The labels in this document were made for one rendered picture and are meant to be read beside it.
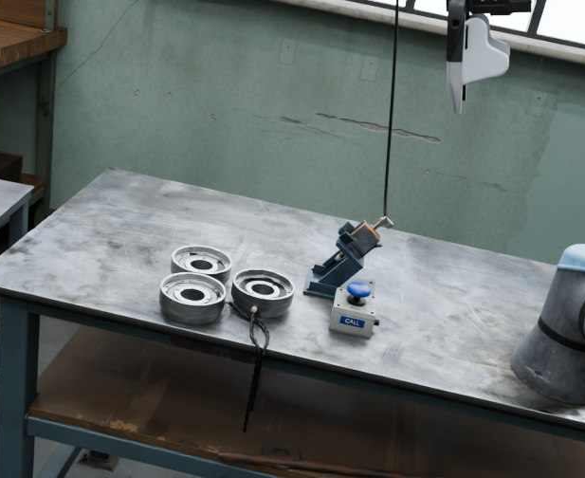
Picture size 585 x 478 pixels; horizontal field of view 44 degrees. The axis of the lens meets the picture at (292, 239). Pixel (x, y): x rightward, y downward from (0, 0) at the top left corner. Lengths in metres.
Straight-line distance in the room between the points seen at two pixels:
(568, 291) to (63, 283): 0.79
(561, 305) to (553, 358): 0.09
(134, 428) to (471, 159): 1.84
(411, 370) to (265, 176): 1.81
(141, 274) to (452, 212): 1.79
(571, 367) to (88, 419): 0.81
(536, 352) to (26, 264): 0.84
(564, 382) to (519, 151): 1.71
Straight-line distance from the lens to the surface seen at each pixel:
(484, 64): 0.76
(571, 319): 1.18
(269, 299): 1.19
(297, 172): 2.85
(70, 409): 1.39
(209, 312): 1.15
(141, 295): 1.23
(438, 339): 1.28
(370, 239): 1.30
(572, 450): 1.61
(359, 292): 1.20
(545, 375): 1.23
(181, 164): 2.94
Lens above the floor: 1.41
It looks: 24 degrees down
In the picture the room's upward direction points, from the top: 11 degrees clockwise
